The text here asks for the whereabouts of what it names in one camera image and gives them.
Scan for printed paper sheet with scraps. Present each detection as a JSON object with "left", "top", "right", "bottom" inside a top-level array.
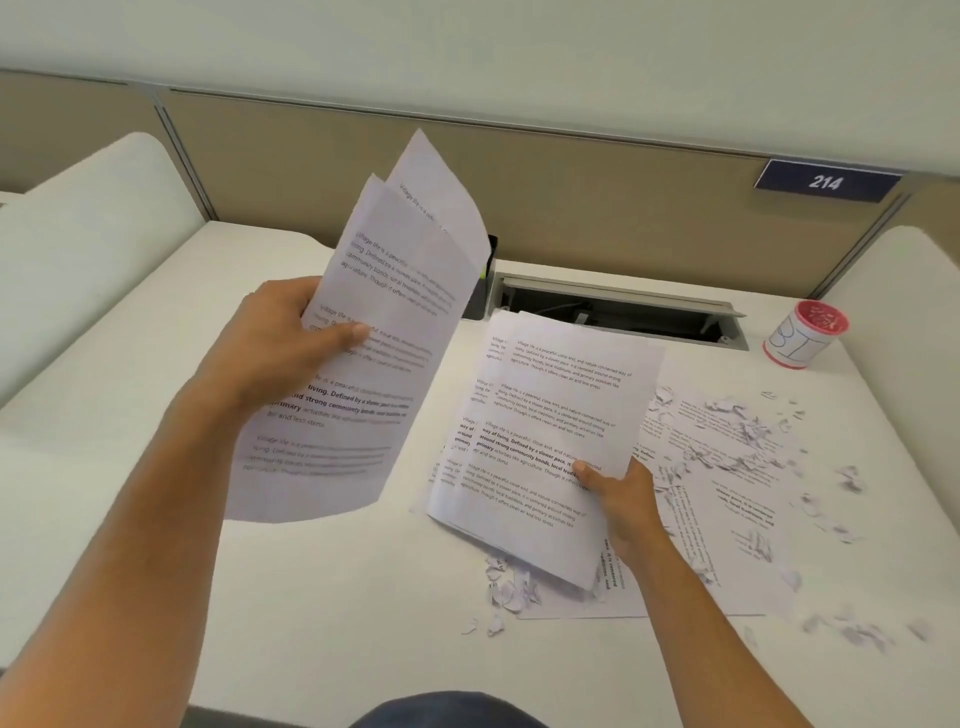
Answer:
[{"left": 517, "top": 385, "right": 801, "bottom": 621}]

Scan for scattered torn paper scraps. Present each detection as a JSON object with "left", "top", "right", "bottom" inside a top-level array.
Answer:
[{"left": 459, "top": 386, "right": 937, "bottom": 655}]

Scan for person's blue trousers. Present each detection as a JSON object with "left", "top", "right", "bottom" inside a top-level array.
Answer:
[{"left": 366, "top": 690, "right": 550, "bottom": 728}]

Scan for blue number sign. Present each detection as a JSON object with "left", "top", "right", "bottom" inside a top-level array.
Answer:
[{"left": 754, "top": 158, "right": 903, "bottom": 204}]

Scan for person's right forearm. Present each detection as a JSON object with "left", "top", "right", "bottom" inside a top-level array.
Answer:
[{"left": 619, "top": 528, "right": 816, "bottom": 728}]

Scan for grey desk cable tray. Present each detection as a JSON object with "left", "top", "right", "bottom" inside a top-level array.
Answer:
[{"left": 485, "top": 273, "right": 750, "bottom": 352}]

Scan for person's right hand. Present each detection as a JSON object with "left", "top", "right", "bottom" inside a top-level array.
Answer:
[{"left": 573, "top": 458, "right": 672, "bottom": 573}]

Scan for white rounded side divider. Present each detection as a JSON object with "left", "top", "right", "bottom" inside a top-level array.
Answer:
[
  {"left": 827, "top": 224, "right": 960, "bottom": 485},
  {"left": 0, "top": 132, "right": 209, "bottom": 410}
]

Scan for person's left hand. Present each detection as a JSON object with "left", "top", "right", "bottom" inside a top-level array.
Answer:
[{"left": 195, "top": 276, "right": 371, "bottom": 420}]

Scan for person's left forearm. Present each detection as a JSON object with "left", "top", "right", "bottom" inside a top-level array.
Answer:
[{"left": 0, "top": 373, "right": 260, "bottom": 728}]

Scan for white cup with red lid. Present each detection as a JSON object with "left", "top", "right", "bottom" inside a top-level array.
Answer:
[{"left": 762, "top": 299, "right": 852, "bottom": 371}]

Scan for stack of printed papers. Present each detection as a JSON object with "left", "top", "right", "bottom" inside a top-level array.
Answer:
[{"left": 425, "top": 308, "right": 668, "bottom": 591}]

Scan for beige partition panel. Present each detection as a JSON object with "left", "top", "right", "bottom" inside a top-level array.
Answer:
[{"left": 0, "top": 67, "right": 960, "bottom": 303}]

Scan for black desk object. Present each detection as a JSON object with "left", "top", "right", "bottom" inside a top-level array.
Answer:
[{"left": 463, "top": 234, "right": 501, "bottom": 323}]

